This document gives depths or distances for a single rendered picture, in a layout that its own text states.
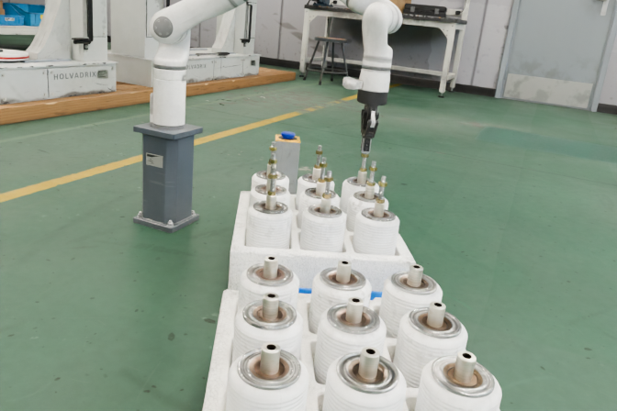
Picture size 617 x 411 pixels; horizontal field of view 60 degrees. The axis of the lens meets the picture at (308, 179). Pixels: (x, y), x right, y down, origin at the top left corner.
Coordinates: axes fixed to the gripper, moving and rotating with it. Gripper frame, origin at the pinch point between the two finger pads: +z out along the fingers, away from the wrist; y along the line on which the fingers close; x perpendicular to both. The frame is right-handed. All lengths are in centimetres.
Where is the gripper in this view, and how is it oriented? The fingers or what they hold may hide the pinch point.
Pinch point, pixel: (365, 145)
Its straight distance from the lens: 137.9
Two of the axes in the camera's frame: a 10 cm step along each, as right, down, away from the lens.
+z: -1.0, 9.5, 2.9
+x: -9.9, -0.8, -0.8
